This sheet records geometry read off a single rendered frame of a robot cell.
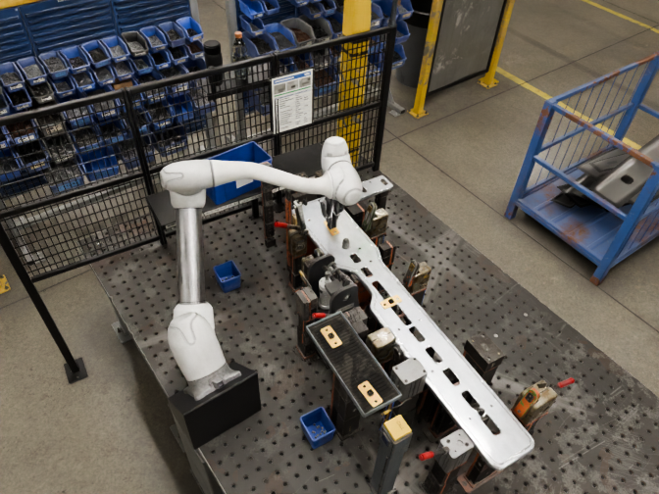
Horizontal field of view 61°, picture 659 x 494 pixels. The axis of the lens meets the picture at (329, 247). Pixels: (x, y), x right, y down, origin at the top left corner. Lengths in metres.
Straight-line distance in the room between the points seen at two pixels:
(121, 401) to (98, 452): 0.28
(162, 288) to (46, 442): 1.02
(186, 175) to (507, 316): 1.53
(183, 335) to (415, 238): 1.35
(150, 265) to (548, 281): 2.46
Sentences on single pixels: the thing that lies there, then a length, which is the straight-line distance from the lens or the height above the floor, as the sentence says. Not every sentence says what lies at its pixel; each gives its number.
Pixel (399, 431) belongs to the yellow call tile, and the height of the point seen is 1.16.
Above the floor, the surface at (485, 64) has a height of 0.23.
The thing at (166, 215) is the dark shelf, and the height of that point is 1.03.
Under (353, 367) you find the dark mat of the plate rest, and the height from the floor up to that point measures 1.16.
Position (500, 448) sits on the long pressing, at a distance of 1.97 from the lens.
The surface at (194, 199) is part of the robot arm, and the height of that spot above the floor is 1.27.
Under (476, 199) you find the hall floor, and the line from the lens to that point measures 4.30.
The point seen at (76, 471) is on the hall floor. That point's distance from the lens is 3.11.
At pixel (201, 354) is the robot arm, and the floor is 1.02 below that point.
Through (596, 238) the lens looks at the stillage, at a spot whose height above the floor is 0.16.
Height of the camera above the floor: 2.71
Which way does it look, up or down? 46 degrees down
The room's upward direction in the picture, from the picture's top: 3 degrees clockwise
